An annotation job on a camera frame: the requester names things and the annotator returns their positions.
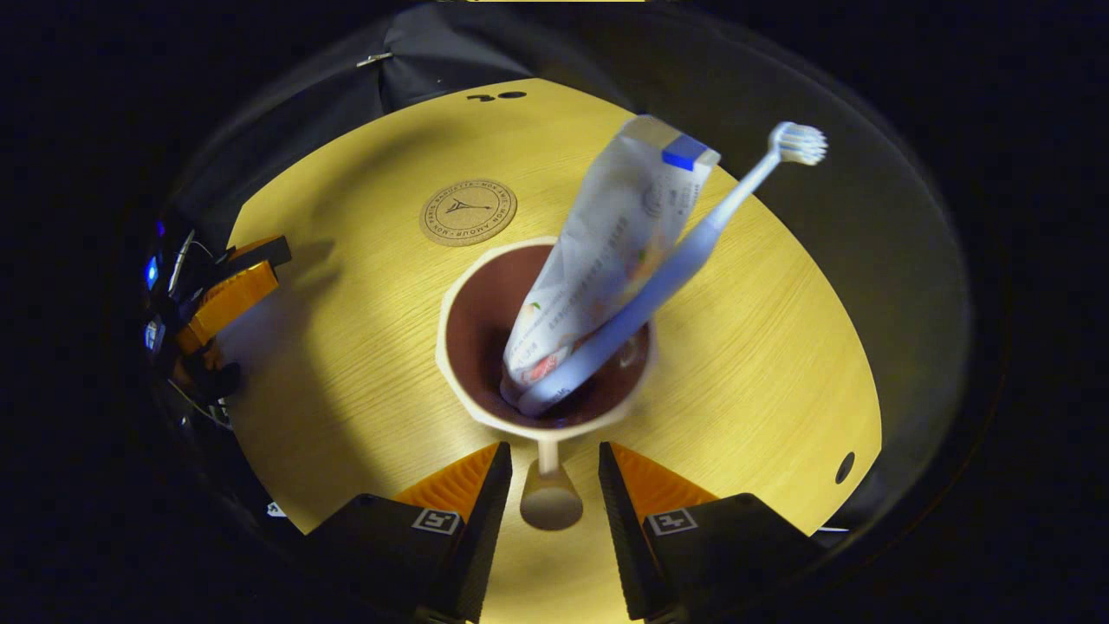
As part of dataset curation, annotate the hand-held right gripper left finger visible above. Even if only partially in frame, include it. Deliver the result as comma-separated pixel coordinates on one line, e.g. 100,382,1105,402
303,440,514,624

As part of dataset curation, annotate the white toothbrush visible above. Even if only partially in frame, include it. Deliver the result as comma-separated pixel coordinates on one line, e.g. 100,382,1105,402
516,121,828,417

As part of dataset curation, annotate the white toothpaste tube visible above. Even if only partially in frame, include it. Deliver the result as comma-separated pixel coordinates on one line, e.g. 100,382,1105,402
503,114,722,408

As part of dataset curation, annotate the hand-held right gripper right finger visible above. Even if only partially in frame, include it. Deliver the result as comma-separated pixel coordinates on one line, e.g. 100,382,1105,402
598,440,824,623

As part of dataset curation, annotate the beige cup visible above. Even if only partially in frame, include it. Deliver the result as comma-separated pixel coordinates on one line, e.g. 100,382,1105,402
436,236,659,532

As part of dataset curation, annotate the round cork coaster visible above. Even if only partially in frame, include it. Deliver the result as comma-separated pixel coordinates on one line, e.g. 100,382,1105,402
419,179,519,248

